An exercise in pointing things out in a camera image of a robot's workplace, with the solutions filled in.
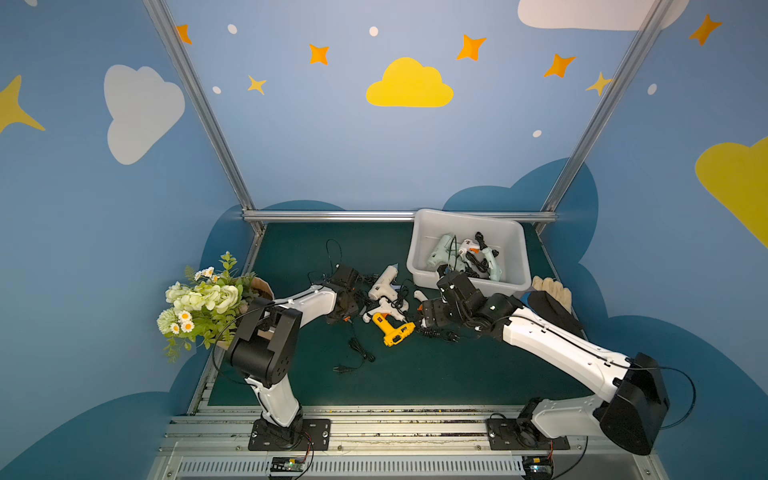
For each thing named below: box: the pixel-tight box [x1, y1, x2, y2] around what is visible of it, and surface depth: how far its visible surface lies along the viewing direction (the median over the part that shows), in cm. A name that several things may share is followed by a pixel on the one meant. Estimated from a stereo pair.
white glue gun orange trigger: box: [459, 238, 481, 256], surface depth 112 cm
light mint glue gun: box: [428, 234, 458, 269], surface depth 113 cm
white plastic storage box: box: [407, 208, 532, 296], surface depth 113 cm
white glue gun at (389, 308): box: [362, 298, 409, 323], surface depth 97 cm
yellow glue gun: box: [372, 312, 416, 347], surface depth 92 cm
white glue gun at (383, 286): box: [368, 264, 399, 300], surface depth 103 cm
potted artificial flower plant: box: [157, 251, 275, 363], surface depth 65 cm
